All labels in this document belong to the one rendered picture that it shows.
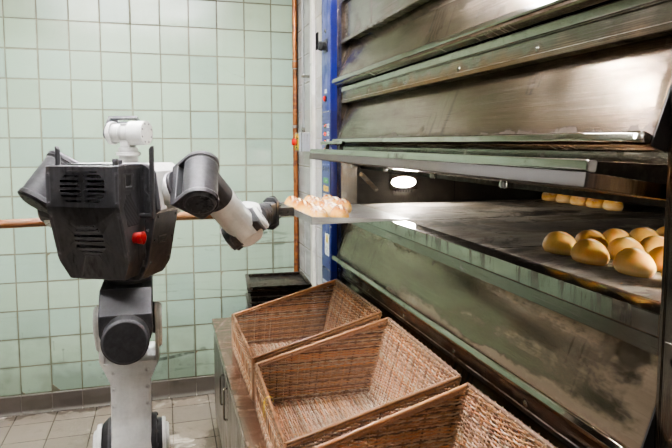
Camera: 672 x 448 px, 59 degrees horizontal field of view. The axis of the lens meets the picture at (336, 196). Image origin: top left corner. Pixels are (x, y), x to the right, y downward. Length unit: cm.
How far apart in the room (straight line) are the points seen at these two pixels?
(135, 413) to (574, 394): 114
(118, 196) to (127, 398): 60
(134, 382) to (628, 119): 138
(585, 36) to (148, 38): 265
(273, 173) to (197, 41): 85
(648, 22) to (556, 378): 69
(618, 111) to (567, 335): 47
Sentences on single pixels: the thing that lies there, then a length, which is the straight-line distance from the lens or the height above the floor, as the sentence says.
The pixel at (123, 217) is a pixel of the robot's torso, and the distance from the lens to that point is 152.
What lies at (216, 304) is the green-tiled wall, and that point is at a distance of 359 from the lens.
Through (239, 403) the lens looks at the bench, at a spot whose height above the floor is 58.
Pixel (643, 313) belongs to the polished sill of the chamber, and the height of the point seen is 117.
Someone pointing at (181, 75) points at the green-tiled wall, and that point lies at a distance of 348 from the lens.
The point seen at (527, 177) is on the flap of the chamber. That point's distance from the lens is 110.
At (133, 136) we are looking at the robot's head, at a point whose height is 147.
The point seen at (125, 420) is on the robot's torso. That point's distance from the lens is 182.
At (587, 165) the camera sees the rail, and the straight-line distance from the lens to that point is 98.
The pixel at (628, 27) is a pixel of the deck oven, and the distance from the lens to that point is 117.
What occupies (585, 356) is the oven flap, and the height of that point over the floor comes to 104.
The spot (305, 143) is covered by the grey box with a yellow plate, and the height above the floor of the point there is 145.
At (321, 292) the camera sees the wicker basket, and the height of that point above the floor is 80.
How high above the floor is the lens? 145
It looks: 5 degrees down
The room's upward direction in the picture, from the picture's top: straight up
